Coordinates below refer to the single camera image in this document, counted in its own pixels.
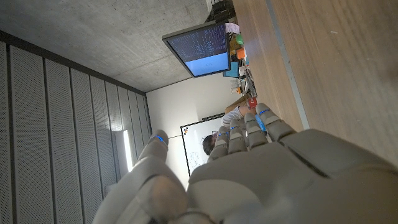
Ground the teal small object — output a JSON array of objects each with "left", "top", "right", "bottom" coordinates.
[{"left": 222, "top": 62, "right": 239, "bottom": 78}]

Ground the ceiling light strip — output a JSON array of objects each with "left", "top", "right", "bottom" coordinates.
[{"left": 123, "top": 129, "right": 134, "bottom": 172}]

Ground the seated person grey shirt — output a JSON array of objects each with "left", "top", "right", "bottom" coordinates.
[{"left": 201, "top": 105, "right": 258, "bottom": 156}]

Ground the black keyboard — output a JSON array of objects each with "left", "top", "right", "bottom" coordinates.
[{"left": 244, "top": 68, "right": 258, "bottom": 98}]

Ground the whiteboard with black frame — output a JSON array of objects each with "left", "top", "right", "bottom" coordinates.
[{"left": 180, "top": 116, "right": 225, "bottom": 177}]

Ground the light blue object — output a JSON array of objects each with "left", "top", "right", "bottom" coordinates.
[{"left": 255, "top": 114, "right": 267, "bottom": 133}]

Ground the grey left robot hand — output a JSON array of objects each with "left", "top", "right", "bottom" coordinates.
[{"left": 91, "top": 103, "right": 398, "bottom": 224}]

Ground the black computer monitor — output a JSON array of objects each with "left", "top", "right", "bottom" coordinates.
[{"left": 162, "top": 22, "right": 231, "bottom": 78}]

